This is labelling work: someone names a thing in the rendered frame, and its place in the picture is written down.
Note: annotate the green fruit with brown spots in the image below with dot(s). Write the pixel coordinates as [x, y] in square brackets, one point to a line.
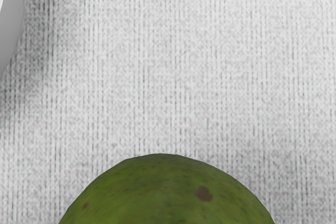
[162, 195]

